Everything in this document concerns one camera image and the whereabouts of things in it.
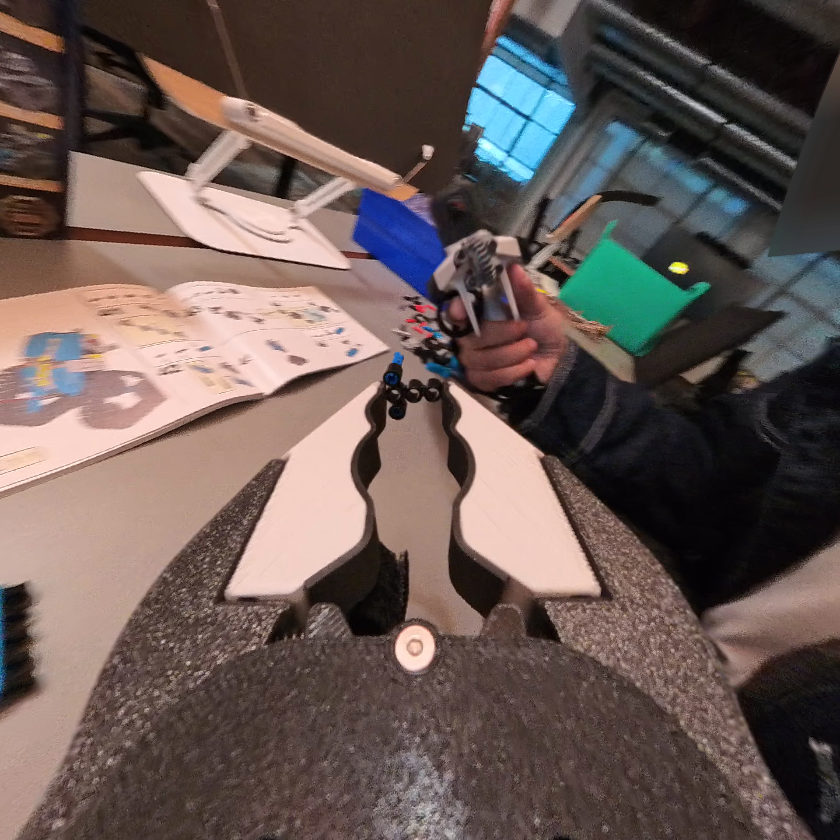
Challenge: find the person's right hand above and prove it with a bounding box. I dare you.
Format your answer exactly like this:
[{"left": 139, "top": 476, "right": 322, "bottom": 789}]
[{"left": 459, "top": 266, "right": 578, "bottom": 396}]

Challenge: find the blue plastic bin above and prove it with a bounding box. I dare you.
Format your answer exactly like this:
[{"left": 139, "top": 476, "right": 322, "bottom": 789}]
[{"left": 352, "top": 189, "right": 448, "bottom": 304}]

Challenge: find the white book stand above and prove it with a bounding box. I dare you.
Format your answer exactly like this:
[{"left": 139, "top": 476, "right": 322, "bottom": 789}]
[{"left": 138, "top": 95, "right": 436, "bottom": 270}]

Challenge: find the person's clothed torso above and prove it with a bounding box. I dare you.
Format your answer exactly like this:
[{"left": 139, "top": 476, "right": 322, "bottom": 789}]
[{"left": 701, "top": 545, "right": 840, "bottom": 840}]

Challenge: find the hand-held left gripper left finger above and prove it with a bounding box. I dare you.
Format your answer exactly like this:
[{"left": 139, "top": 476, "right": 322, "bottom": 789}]
[{"left": 225, "top": 382, "right": 388, "bottom": 624}]

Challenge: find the grey desk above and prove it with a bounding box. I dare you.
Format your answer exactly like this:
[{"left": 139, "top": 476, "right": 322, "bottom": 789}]
[{"left": 0, "top": 151, "right": 526, "bottom": 840}]

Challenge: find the brown stick pile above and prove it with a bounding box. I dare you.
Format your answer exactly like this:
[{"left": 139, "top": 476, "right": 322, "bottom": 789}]
[{"left": 563, "top": 307, "right": 613, "bottom": 337}]

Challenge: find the blue-lit window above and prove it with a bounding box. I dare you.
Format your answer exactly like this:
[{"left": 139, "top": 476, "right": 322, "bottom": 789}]
[{"left": 469, "top": 36, "right": 576, "bottom": 185}]

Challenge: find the blue pin brick assembly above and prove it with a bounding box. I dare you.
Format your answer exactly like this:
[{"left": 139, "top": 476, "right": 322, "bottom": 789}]
[{"left": 382, "top": 352, "right": 408, "bottom": 421}]

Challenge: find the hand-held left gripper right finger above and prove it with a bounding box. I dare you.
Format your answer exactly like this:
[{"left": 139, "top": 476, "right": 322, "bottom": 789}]
[{"left": 441, "top": 382, "right": 602, "bottom": 621}]

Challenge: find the instruction booklet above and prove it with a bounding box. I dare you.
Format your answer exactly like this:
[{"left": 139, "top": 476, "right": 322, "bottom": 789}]
[{"left": 0, "top": 282, "right": 390, "bottom": 497}]

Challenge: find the black display board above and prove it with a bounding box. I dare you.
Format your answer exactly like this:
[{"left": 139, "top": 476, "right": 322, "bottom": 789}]
[{"left": 85, "top": 0, "right": 494, "bottom": 198}]

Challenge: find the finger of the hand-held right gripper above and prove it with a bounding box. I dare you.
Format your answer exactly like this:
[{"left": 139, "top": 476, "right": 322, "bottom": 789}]
[
  {"left": 430, "top": 244, "right": 483, "bottom": 329},
  {"left": 492, "top": 236, "right": 527, "bottom": 322}
]

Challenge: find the blue black track assembly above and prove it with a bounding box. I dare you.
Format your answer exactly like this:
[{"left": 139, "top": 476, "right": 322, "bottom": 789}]
[{"left": 0, "top": 583, "right": 38, "bottom": 711}]

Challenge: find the grey brick gear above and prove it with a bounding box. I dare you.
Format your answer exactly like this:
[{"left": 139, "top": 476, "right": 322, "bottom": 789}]
[{"left": 456, "top": 239, "right": 504, "bottom": 291}]

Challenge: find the building set box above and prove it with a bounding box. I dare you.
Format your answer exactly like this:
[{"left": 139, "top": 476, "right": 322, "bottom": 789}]
[{"left": 0, "top": 0, "right": 84, "bottom": 239}]

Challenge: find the green plastic bin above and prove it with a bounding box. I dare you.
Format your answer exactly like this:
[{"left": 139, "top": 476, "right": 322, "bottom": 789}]
[{"left": 558, "top": 220, "right": 714, "bottom": 357}]

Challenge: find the pile of small brick parts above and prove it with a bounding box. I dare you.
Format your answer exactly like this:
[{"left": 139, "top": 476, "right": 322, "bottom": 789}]
[{"left": 392, "top": 295, "right": 468, "bottom": 380}]

